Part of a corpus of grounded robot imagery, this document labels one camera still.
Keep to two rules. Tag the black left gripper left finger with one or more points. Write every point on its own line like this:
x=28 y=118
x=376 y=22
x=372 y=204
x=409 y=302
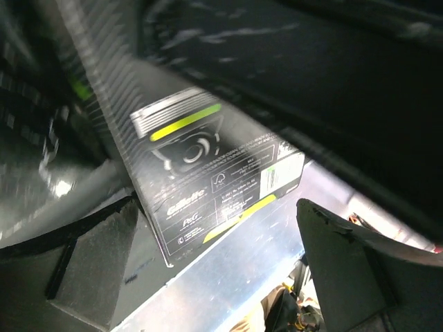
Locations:
x=87 y=276

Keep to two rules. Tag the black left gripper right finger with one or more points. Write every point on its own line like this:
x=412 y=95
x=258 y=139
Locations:
x=365 y=281

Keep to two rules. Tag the black green Gillette box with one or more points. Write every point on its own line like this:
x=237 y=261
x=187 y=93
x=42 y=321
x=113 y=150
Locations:
x=198 y=164

